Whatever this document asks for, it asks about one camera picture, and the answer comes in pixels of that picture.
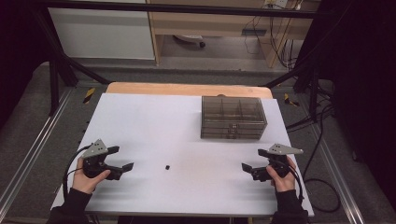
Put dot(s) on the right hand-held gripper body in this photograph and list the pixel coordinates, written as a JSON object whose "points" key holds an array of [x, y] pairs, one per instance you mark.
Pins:
{"points": [[281, 149]]}

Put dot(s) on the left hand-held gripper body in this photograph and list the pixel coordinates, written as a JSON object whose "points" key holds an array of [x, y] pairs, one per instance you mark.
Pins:
{"points": [[96, 149]]}

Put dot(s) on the grey transparent drawer box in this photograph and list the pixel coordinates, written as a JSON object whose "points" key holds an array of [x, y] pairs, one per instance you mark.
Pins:
{"points": [[232, 116]]}

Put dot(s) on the person's right hand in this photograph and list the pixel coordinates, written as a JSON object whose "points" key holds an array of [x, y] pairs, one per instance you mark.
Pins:
{"points": [[285, 183]]}

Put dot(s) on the person's left hand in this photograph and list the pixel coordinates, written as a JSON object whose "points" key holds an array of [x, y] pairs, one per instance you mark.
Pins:
{"points": [[82, 183]]}

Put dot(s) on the yellow black tape strip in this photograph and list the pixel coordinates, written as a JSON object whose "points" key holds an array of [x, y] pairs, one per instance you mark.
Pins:
{"points": [[291, 100], [89, 95]]}

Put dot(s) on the wooden table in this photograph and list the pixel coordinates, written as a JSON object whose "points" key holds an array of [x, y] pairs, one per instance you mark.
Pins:
{"points": [[186, 89]]}

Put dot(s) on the black curtain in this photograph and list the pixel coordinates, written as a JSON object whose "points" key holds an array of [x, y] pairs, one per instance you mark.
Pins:
{"points": [[18, 46], [364, 77]]}

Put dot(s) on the white cabinet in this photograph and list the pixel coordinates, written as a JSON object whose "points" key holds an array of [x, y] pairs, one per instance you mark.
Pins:
{"points": [[102, 34]]}

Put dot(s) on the dark power strip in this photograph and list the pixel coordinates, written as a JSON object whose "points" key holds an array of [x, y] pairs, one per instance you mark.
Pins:
{"points": [[253, 32]]}

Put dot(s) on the office chair base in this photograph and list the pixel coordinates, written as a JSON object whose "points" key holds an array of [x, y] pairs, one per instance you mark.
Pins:
{"points": [[190, 39]]}

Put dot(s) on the light wooden desk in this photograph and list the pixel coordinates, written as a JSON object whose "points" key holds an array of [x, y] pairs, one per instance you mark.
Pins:
{"points": [[211, 25]]}

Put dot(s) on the aluminium floor rail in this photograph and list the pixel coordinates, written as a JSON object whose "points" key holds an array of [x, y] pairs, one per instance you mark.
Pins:
{"points": [[336, 174], [34, 149]]}

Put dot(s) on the black metal frame strut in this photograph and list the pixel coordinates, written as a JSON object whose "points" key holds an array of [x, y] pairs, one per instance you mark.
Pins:
{"points": [[67, 60], [299, 76]]}

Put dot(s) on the black metal frame crossbar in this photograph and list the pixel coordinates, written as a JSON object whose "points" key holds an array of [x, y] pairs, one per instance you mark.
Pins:
{"points": [[186, 8]]}

